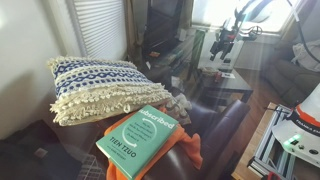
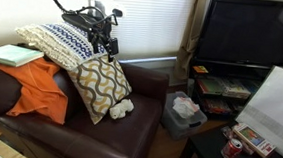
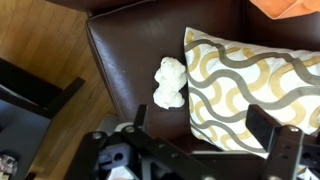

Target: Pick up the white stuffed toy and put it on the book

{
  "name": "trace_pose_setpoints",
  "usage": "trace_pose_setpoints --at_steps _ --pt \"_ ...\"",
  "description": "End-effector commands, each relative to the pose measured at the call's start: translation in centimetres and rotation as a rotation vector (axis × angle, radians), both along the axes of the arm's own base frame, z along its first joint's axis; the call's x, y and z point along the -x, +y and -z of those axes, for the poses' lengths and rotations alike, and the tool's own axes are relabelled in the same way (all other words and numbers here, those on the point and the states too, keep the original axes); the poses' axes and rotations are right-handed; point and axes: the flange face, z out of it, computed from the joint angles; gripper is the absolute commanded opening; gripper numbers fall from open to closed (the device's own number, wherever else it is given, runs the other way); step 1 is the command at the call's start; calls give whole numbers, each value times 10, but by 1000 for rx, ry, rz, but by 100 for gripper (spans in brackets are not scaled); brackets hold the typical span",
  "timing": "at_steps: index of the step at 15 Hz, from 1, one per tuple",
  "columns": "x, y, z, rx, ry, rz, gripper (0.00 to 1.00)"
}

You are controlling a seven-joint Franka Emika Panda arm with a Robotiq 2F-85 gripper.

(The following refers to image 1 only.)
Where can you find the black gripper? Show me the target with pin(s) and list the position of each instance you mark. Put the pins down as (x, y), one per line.
(226, 37)

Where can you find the white stuffed toy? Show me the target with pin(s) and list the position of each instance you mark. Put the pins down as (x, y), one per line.
(182, 100)

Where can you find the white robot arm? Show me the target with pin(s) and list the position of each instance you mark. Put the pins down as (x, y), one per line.
(301, 130)

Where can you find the green hardcover book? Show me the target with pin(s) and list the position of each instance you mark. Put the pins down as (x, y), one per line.
(140, 140)

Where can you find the white paper sheet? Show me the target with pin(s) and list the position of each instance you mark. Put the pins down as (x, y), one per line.
(228, 75)

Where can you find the small red object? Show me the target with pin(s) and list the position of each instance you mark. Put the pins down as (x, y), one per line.
(218, 76)

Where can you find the green hanging cloth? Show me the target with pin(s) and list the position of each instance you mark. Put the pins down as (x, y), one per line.
(197, 45)

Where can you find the dark coffee table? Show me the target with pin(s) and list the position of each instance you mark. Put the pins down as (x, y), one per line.
(230, 85)

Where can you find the dark tv stand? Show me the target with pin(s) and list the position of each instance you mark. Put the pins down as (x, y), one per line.
(163, 26)

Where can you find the grey brown sofa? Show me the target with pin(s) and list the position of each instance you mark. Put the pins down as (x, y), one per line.
(290, 80)

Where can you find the brown patterned cushion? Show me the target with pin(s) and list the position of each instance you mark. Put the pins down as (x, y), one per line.
(175, 111)

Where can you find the dark brown leather armchair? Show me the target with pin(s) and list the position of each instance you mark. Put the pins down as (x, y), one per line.
(216, 130)

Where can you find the white blanket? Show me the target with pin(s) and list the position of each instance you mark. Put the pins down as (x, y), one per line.
(305, 55)

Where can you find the brown curtain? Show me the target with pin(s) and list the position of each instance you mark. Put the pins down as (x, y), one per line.
(133, 31)

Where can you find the orange cloth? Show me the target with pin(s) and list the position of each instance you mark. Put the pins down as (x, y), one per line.
(186, 143)

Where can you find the white window blind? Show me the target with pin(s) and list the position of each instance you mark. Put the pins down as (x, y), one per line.
(100, 28)

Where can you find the blue white fringed pillow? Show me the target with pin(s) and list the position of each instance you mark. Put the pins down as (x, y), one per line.
(96, 86)

